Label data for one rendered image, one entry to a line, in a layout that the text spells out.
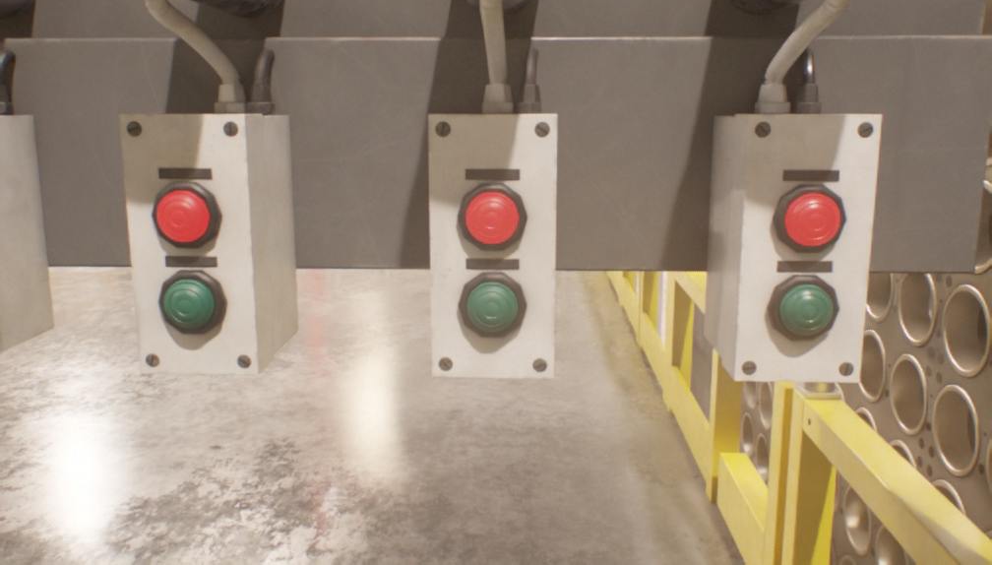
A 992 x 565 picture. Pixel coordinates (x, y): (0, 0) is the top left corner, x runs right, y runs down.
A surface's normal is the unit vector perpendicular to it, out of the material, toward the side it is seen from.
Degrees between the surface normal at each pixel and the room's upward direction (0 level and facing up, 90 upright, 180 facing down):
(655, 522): 0
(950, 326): 83
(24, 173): 90
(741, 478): 0
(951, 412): 98
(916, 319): 52
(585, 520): 0
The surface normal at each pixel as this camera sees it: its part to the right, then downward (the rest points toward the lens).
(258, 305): 1.00, 0.00
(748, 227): -0.04, 0.18
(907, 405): -0.04, -0.46
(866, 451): 0.00, -0.98
